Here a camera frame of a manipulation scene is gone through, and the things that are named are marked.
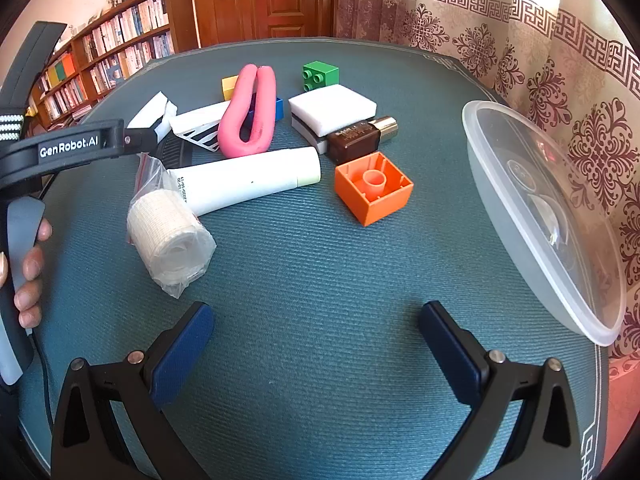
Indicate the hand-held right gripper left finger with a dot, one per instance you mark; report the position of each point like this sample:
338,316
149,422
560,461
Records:
182,355

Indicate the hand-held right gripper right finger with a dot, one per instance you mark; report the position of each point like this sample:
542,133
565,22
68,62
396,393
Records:
450,350

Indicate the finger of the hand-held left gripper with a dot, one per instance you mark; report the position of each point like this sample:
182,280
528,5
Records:
142,140

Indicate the white black-striped box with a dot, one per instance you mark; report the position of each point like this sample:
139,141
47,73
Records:
200,117

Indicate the pink foam tube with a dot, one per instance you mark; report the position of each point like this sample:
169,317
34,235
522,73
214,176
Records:
232,125

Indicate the yellow toy brick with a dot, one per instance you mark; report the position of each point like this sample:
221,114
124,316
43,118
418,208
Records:
230,87

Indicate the bagged bandage roll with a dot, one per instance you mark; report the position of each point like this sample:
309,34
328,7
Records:
165,240

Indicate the white squeeze tube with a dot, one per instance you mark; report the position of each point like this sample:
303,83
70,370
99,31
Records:
240,180

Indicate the clear plastic container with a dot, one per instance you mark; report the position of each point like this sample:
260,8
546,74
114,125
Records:
525,210

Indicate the orange toy brick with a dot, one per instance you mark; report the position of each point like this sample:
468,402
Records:
380,200

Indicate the large white sponge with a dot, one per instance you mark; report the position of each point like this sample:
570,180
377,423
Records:
332,107

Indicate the brown glass bottle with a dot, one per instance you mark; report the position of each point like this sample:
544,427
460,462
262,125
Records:
352,140

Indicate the teal covered desktop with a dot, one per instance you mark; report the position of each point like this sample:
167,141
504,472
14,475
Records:
300,270

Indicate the person's left hand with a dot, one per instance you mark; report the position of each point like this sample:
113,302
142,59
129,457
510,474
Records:
31,270

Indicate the small white sponge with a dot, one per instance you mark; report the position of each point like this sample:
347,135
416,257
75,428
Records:
147,112

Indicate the rows of books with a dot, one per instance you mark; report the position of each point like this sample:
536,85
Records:
125,27

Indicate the wooden bookshelf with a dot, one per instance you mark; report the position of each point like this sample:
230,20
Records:
180,15

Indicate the blue toy brick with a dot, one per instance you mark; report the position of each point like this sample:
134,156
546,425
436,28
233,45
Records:
278,109

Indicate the black and white sponge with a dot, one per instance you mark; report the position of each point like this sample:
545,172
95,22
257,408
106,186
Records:
310,136

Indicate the green toy brick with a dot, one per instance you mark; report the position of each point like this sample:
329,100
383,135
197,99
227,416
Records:
320,72

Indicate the wooden door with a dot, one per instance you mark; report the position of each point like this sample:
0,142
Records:
280,0

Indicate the patterned curtain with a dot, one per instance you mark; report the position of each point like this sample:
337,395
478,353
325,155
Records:
550,85

